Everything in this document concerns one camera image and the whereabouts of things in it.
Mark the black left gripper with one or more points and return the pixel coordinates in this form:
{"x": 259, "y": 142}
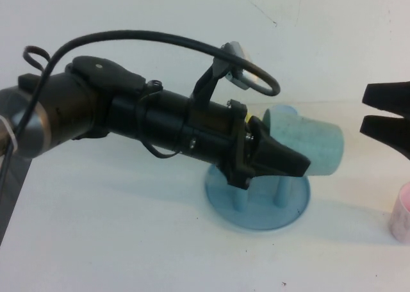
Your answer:
{"x": 214, "y": 135}

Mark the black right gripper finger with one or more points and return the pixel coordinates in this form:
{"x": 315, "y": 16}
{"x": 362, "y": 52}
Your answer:
{"x": 390, "y": 96}
{"x": 390, "y": 132}

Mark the green marbled cup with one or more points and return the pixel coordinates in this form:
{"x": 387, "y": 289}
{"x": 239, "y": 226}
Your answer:
{"x": 320, "y": 144}

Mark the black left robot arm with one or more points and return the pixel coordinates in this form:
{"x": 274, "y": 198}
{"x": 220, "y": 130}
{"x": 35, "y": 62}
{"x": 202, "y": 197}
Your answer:
{"x": 80, "y": 106}

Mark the light blue cup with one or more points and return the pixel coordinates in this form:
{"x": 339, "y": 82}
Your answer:
{"x": 282, "y": 109}

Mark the blue cup stand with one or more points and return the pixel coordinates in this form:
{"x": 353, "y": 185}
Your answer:
{"x": 256, "y": 215}

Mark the pink marbled cup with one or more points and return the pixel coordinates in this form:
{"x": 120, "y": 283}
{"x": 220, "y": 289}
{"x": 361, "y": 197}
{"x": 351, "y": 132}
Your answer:
{"x": 400, "y": 218}

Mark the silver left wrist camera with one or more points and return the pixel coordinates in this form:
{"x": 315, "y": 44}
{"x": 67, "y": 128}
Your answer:
{"x": 243, "y": 80}

